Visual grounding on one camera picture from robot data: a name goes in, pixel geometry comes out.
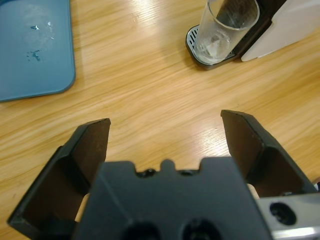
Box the teal plastic tray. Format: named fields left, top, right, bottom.
left=0, top=0, right=77, bottom=103

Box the clear drinking glass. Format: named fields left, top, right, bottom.
left=193, top=0, right=260, bottom=64

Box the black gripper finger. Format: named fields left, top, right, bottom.
left=7, top=118, right=112, bottom=240
left=220, top=109, right=318, bottom=198

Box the white capsule coffee machine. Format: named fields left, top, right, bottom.
left=184, top=0, right=320, bottom=70

